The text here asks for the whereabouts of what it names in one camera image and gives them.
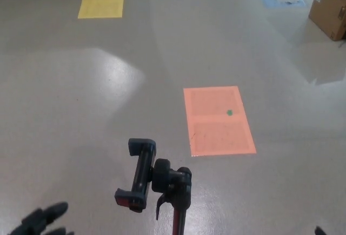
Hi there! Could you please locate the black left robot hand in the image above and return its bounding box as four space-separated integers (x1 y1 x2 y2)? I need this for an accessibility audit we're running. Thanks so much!
10 202 75 235

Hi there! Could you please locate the black phone stand tripod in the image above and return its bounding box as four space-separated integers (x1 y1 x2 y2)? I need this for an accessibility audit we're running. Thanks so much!
114 138 193 235

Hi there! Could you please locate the brown cardboard box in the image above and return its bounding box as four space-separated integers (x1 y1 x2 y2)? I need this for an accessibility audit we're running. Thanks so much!
308 0 346 42

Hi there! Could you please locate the yellow paper sheet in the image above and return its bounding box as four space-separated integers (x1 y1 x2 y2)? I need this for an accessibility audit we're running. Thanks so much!
77 0 126 19

